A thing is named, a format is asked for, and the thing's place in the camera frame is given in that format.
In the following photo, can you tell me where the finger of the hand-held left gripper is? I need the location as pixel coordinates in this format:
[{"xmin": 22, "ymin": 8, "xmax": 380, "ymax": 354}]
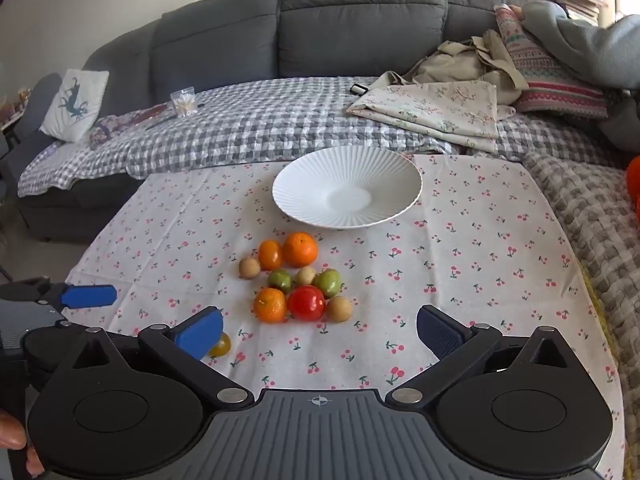
[{"xmin": 0, "ymin": 276, "xmax": 119, "ymax": 311}]

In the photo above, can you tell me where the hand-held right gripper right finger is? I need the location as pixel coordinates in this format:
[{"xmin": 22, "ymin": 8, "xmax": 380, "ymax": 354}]
[{"xmin": 385, "ymin": 304, "xmax": 576, "ymax": 411}]

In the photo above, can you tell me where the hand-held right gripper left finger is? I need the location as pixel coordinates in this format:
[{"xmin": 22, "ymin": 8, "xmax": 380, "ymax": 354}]
[{"xmin": 22, "ymin": 307, "xmax": 253, "ymax": 411}]

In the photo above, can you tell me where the yellow-brown cherry tomato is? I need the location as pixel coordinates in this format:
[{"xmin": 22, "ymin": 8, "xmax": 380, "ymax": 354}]
[{"xmin": 207, "ymin": 331, "xmax": 232, "ymax": 359}]

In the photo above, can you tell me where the medium mandarin orange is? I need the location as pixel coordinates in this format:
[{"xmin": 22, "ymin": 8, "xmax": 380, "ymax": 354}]
[{"xmin": 253, "ymin": 287, "xmax": 287, "ymax": 324}]

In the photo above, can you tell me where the small green lime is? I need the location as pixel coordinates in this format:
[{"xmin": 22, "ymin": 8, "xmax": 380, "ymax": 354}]
[{"xmin": 267, "ymin": 270, "xmax": 293, "ymax": 295}]

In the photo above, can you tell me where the small mandarin orange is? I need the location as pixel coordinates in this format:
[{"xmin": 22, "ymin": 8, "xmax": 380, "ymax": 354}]
[{"xmin": 258, "ymin": 240, "xmax": 285, "ymax": 271}]

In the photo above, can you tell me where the red tomato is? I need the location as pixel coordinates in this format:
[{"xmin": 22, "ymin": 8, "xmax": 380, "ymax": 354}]
[{"xmin": 287, "ymin": 285, "xmax": 326, "ymax": 322}]

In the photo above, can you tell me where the large green lime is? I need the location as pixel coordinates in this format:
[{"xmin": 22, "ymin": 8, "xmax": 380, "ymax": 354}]
[{"xmin": 314, "ymin": 268, "xmax": 344, "ymax": 299}]

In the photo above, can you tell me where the large mandarin orange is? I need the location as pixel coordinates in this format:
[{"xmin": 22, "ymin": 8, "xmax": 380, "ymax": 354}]
[{"xmin": 283, "ymin": 231, "xmax": 319, "ymax": 268}]

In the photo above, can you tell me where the white ribbed plate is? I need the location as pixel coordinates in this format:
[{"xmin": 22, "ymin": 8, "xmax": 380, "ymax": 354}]
[{"xmin": 272, "ymin": 146, "xmax": 423, "ymax": 231}]

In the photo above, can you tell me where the person's left hand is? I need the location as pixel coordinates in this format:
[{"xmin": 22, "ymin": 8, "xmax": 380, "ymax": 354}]
[{"xmin": 0, "ymin": 406, "xmax": 45, "ymax": 478}]

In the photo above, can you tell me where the cherry print tablecloth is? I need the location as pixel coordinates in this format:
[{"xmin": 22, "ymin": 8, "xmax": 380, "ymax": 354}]
[{"xmin": 65, "ymin": 152, "xmax": 628, "ymax": 480}]

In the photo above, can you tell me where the purple floral cloth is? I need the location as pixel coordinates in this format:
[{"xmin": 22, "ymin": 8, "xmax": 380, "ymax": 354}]
[{"xmin": 90, "ymin": 110, "xmax": 151, "ymax": 150}]

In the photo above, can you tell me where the grey knit blanket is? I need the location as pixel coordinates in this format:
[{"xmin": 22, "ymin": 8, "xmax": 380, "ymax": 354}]
[{"xmin": 522, "ymin": 152, "xmax": 640, "ymax": 411}]

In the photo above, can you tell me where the white pillow with blue print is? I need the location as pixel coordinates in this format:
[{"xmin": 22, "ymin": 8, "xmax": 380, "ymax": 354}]
[{"xmin": 39, "ymin": 69, "xmax": 110, "ymax": 143}]

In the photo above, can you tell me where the dark red flat object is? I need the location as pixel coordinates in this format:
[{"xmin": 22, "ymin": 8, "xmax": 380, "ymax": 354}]
[{"xmin": 134, "ymin": 104, "xmax": 176, "ymax": 123}]

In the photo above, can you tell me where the box of cotton swabs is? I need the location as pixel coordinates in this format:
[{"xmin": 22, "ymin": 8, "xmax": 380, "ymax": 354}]
[{"xmin": 170, "ymin": 90, "xmax": 197, "ymax": 117}]

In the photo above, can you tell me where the grey checked blanket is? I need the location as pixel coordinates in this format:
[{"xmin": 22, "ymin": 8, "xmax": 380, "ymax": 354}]
[{"xmin": 17, "ymin": 77, "xmax": 640, "ymax": 197}]

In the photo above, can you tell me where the folded floral cloth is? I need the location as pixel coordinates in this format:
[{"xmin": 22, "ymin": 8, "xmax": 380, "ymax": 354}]
[{"xmin": 346, "ymin": 81, "xmax": 517, "ymax": 155}]

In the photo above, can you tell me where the orange knit ball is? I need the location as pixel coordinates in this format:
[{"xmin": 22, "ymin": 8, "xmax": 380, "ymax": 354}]
[{"xmin": 625, "ymin": 156, "xmax": 640, "ymax": 206}]

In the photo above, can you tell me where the beige canvas bag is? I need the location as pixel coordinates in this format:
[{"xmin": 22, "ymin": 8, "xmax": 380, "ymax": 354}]
[{"xmin": 372, "ymin": 30, "xmax": 530, "ymax": 106}]

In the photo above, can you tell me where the dark grey cloth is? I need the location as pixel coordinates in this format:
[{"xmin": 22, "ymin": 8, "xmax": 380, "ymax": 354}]
[{"xmin": 597, "ymin": 87, "xmax": 640, "ymax": 153}]

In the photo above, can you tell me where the striped patterned pillow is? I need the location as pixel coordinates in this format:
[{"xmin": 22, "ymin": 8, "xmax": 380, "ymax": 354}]
[{"xmin": 494, "ymin": 4, "xmax": 613, "ymax": 120}]

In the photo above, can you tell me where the grey sofa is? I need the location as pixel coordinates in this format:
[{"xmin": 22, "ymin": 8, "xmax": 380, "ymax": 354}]
[{"xmin": 17, "ymin": 0, "xmax": 551, "ymax": 243}]

